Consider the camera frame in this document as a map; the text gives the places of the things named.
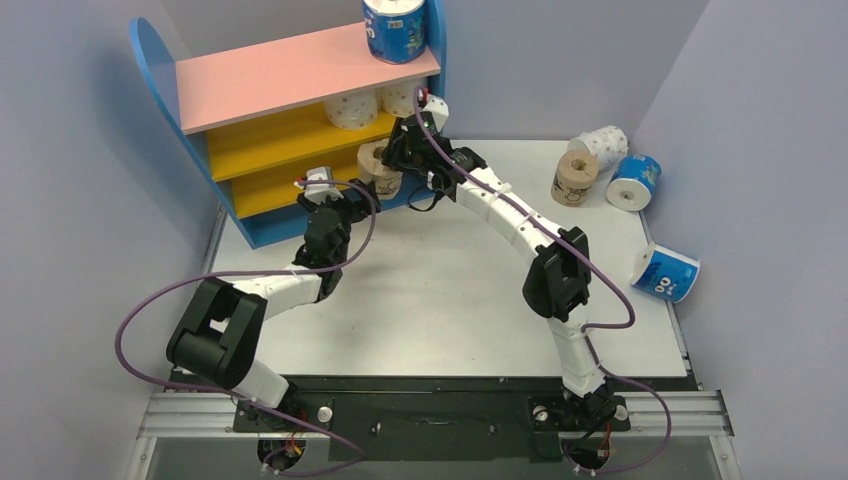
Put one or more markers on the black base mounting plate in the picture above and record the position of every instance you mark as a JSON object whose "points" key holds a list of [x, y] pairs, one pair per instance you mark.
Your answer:
{"points": [[458, 418]]}

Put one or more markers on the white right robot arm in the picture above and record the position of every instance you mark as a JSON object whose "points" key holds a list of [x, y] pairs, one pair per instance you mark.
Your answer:
{"points": [[558, 278]]}

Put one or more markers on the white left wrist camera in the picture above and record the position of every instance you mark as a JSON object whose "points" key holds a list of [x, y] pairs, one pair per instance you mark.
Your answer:
{"points": [[318, 186]]}

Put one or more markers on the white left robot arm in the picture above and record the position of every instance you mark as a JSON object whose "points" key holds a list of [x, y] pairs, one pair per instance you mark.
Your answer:
{"points": [[218, 334]]}

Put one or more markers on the aluminium rail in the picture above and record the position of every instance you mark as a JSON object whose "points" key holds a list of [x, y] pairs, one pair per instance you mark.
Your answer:
{"points": [[205, 415]]}

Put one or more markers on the blue pink yellow shelf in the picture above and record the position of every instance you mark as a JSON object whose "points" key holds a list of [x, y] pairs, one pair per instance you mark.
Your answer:
{"points": [[253, 119]]}

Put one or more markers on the blue paper roll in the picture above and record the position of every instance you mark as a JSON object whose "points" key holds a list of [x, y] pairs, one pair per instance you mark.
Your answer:
{"points": [[664, 273], [395, 30], [633, 183]]}

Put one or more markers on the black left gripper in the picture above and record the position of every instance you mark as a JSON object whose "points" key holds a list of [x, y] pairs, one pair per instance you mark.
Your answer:
{"points": [[359, 209]]}

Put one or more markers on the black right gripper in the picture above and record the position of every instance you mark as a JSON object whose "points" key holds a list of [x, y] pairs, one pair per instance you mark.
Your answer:
{"points": [[400, 152]]}

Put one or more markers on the white floral paper roll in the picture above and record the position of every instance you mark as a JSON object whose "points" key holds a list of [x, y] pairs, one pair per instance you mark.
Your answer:
{"points": [[398, 99], [608, 144], [353, 111]]}

